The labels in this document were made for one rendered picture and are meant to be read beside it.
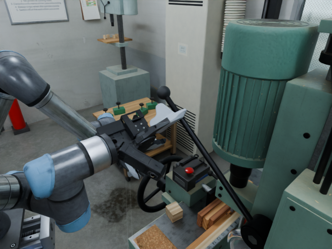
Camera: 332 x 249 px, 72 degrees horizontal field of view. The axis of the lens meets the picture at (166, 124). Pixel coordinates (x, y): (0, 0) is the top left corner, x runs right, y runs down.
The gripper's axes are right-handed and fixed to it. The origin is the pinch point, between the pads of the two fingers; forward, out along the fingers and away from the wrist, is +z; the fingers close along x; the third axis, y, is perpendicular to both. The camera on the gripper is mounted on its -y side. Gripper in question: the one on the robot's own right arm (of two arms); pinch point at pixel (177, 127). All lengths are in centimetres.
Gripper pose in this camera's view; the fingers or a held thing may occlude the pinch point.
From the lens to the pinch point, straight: 61.2
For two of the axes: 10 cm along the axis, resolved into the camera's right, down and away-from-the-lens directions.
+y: -5.5, -7.8, 3.0
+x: -3.3, 5.3, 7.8
